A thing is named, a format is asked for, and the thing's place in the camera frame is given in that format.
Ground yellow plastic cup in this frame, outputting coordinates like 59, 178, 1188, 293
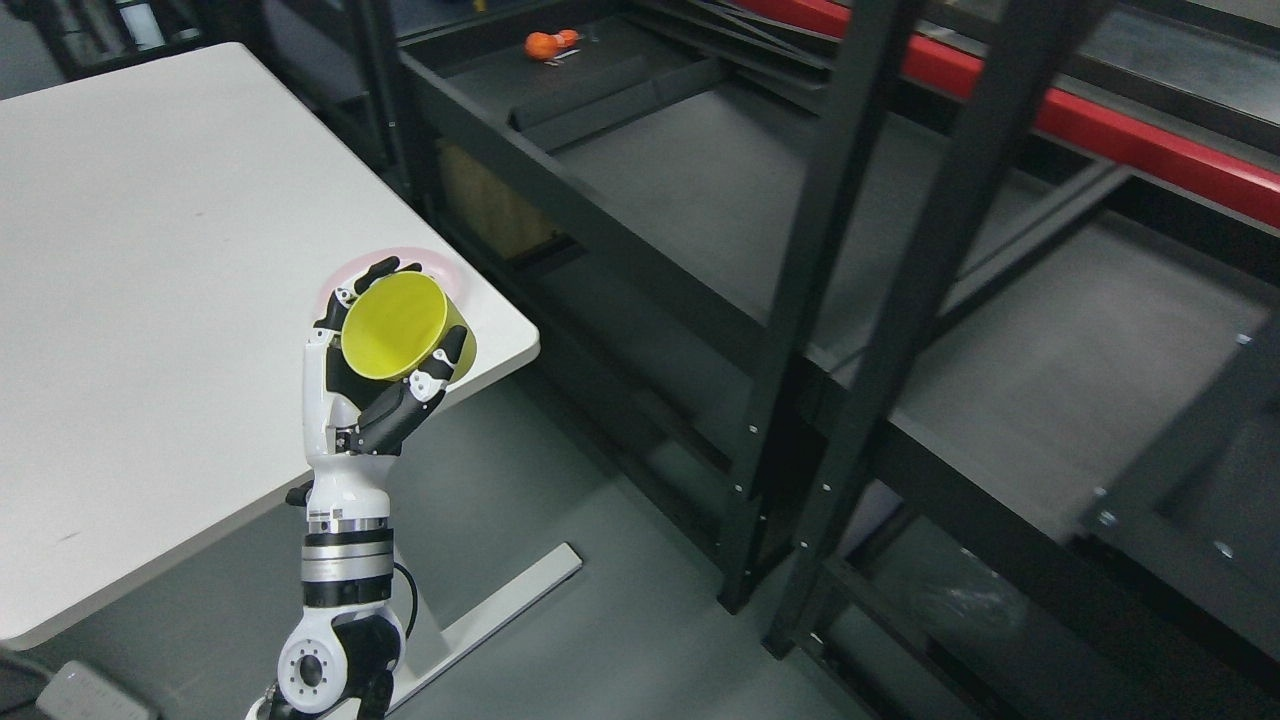
340, 272, 477, 382

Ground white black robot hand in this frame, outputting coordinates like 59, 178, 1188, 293
303, 256, 472, 498

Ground black metal shelf rack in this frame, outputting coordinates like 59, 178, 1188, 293
0, 0, 1280, 720

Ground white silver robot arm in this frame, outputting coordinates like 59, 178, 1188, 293
246, 518, 412, 719

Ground pink plastic plate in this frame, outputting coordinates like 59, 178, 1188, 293
311, 246, 470, 319

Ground orange toy on shelf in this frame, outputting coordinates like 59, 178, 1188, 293
524, 29, 581, 63

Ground white rectangular table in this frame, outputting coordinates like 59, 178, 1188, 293
1, 44, 539, 651

